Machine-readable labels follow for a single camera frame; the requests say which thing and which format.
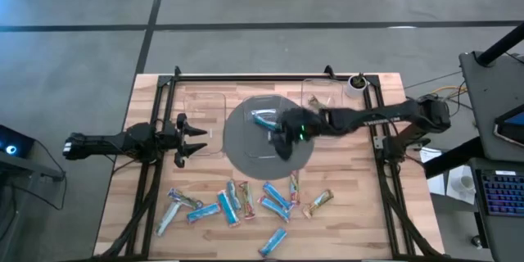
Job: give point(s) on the black castor wheel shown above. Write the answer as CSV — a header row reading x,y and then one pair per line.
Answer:
x,y
477,241

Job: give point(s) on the blue orange granola bar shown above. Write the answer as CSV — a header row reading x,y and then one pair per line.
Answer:
x,y
233,195

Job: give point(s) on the red green granola bar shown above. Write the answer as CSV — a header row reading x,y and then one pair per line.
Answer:
x,y
294,190

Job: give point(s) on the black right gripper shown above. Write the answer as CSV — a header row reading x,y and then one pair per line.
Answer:
x,y
305,125

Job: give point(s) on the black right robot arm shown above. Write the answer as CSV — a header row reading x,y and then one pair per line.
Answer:
x,y
376,118

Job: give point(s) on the white plant pot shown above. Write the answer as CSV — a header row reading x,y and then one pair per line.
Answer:
x,y
352,92

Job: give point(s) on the black stand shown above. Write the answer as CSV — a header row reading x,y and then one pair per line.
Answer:
x,y
24,168

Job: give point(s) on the red silver granola bar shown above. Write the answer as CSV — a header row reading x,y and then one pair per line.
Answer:
x,y
247,200

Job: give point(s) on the tablet with blue screen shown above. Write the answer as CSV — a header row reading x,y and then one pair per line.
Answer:
x,y
513,125

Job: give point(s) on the black diagonal pole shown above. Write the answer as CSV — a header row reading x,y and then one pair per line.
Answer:
x,y
454,157

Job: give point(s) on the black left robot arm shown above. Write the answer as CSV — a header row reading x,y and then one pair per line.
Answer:
x,y
102,143

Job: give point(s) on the white cup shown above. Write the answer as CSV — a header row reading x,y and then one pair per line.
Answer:
x,y
464,183

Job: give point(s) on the grey round woven mat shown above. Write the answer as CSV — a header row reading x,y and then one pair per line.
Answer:
x,y
245,168

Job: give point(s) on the green gold granola bar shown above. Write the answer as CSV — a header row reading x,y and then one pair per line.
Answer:
x,y
314,101
317,203

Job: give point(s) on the black keyboard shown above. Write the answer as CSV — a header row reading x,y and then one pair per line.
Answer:
x,y
503,192

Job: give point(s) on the small green plant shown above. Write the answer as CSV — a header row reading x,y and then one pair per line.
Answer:
x,y
359,81

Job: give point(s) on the purple blue granola bar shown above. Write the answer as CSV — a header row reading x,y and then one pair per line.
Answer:
x,y
184,199

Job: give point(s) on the black device with blue light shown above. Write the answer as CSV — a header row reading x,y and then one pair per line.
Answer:
x,y
16,139

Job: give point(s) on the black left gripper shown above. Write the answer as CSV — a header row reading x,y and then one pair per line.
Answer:
x,y
168,141

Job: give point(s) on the pale silver granola bar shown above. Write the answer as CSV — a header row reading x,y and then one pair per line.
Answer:
x,y
168,219

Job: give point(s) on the clear plastic bin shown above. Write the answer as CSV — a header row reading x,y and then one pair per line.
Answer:
x,y
204,106
323,89
256,143

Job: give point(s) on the white paper sheet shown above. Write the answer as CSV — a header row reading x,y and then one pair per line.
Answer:
x,y
452,197
434,184

